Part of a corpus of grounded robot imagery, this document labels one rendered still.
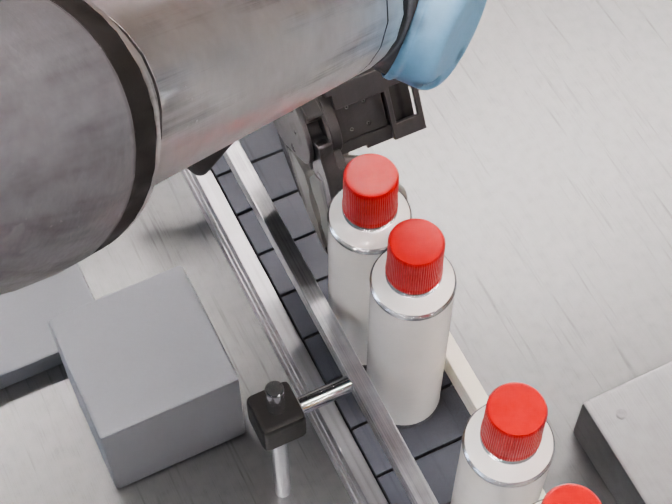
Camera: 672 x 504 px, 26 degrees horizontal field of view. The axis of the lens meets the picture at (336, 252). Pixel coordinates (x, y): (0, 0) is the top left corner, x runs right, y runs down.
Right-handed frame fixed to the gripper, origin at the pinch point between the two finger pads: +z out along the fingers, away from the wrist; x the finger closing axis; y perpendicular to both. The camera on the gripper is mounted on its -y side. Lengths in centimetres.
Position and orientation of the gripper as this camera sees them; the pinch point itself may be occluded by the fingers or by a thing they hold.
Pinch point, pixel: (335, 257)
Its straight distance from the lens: 99.9
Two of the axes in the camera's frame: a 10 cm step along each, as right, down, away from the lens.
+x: -3.8, -4.1, 8.3
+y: 9.0, -3.7, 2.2
